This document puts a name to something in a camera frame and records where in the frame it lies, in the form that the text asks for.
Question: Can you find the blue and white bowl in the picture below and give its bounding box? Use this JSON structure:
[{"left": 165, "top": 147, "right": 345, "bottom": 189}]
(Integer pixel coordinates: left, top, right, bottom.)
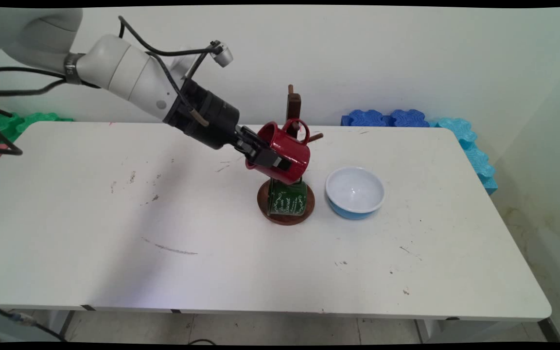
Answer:
[{"left": 325, "top": 167, "right": 385, "bottom": 220}]

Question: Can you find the green printed enamel mug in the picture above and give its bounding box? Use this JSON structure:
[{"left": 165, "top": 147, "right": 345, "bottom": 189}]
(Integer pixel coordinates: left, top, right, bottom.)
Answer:
[{"left": 266, "top": 179, "right": 308, "bottom": 217}]

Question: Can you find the light blue foam mat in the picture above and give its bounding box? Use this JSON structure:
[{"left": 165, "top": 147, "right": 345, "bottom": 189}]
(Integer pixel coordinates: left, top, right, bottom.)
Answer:
[{"left": 436, "top": 118, "right": 498, "bottom": 195}]

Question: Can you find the black cable with connector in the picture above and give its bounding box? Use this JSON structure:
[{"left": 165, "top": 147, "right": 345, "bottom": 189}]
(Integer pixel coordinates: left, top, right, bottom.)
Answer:
[{"left": 0, "top": 297, "right": 67, "bottom": 342}]

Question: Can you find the red enamel mug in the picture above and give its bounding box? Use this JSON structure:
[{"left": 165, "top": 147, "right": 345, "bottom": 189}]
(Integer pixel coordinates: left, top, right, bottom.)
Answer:
[{"left": 245, "top": 118, "right": 311, "bottom": 185}]

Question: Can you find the thin black rod stand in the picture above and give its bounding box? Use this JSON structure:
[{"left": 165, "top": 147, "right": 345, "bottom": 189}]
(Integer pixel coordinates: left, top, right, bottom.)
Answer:
[{"left": 0, "top": 104, "right": 23, "bottom": 157}]

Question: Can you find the black cable behind arm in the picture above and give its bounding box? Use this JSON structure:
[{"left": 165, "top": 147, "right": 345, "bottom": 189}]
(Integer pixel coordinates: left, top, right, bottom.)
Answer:
[{"left": 0, "top": 67, "right": 102, "bottom": 97}]

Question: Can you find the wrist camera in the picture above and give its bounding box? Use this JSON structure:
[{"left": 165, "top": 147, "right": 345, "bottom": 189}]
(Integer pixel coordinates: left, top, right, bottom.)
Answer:
[{"left": 210, "top": 41, "right": 234, "bottom": 68}]

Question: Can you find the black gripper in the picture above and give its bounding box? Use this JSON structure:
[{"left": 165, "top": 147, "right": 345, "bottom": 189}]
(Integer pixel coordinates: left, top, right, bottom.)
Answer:
[{"left": 163, "top": 78, "right": 293, "bottom": 171}]

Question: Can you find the dark wooden mug tree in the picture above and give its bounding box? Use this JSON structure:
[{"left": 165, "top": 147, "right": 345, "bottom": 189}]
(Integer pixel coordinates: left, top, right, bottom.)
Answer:
[{"left": 257, "top": 85, "right": 324, "bottom": 226}]

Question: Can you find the grey strap on arm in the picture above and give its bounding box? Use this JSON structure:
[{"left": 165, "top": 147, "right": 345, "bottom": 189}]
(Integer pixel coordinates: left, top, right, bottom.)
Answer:
[{"left": 63, "top": 52, "right": 85, "bottom": 85}]

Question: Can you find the green foam mat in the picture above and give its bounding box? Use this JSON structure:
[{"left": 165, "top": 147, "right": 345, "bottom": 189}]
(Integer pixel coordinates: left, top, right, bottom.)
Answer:
[{"left": 0, "top": 113, "right": 74, "bottom": 145}]

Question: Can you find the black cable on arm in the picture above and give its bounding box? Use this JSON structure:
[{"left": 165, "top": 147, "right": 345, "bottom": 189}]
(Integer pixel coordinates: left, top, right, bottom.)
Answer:
[{"left": 118, "top": 16, "right": 223, "bottom": 128}]

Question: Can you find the dark blue foam mat piece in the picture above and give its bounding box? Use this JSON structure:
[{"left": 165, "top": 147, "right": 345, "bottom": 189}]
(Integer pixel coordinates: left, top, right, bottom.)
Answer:
[
  {"left": 389, "top": 109, "right": 430, "bottom": 128},
  {"left": 341, "top": 109, "right": 390, "bottom": 127}
]

